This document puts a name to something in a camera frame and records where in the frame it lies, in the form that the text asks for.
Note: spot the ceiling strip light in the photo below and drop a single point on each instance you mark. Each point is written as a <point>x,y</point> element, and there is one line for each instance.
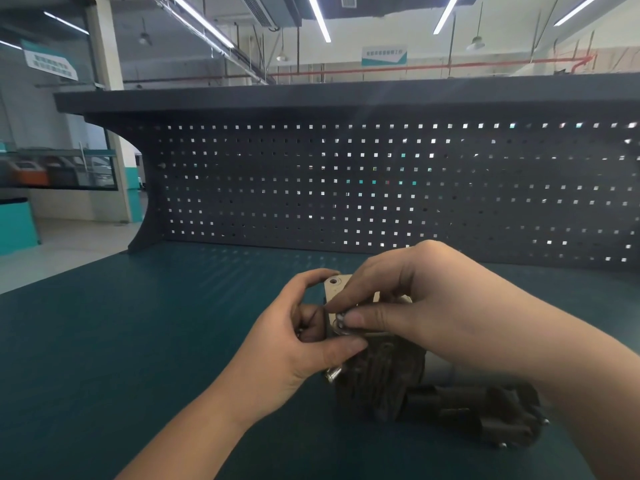
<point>446,13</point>
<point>318,17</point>
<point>202,20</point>
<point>66,23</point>
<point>576,9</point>

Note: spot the person's right forearm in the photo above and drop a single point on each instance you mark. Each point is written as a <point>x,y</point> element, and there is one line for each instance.
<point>565,374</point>

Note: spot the ribbed motor with beige plate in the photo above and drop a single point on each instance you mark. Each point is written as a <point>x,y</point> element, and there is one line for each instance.
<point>380,374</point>

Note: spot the glass partition window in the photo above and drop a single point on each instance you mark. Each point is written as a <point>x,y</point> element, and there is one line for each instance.
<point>55,167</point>

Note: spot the ceiling air conditioner unit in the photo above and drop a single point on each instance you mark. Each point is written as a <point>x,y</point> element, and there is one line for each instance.
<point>260,9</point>

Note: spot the white building column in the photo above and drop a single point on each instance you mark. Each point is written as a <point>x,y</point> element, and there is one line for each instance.
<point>107,94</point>

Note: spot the white and teal hanging sign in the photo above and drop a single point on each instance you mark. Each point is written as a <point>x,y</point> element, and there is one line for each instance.
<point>50,62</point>
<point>384,55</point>

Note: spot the person's right thumb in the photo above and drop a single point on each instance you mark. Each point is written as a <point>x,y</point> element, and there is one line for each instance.
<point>380,318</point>

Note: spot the person's left hand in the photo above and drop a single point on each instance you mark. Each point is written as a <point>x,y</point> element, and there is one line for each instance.
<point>280,339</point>

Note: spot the person's left thumb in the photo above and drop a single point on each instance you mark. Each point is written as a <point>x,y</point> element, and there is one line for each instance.
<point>340,350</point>

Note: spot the person's left forearm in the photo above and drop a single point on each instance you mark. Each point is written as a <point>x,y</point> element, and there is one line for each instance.
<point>190,437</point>

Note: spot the dark grey workbench shelf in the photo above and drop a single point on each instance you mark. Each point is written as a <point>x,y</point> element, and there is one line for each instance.
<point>300,97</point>

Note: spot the red ceiling pipe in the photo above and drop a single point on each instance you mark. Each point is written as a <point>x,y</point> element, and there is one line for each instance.
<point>425,67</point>

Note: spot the dark grey pegboard panel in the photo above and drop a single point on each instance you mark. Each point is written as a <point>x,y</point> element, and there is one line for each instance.
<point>350,194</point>

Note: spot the black mechanical part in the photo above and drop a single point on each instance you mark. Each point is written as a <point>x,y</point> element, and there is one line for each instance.
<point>480,409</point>

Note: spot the person's right hand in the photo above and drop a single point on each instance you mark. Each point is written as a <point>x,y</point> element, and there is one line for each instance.
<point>440,304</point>

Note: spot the hanging pendant lamp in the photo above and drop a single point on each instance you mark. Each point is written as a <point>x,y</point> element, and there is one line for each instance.
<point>282,56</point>
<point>144,38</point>
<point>476,43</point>

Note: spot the teal cabinet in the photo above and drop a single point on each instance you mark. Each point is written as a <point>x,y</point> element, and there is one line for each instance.
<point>17,227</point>

